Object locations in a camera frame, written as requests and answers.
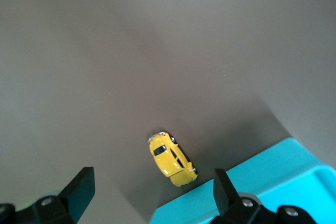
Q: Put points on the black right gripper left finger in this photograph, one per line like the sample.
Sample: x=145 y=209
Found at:
x=81 y=192

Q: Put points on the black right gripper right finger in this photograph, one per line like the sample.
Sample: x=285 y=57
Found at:
x=223 y=192

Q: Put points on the yellow toy beetle car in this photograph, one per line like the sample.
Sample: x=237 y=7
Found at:
x=168 y=161

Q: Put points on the teal plastic bin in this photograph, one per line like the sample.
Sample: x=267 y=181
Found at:
x=275 y=176

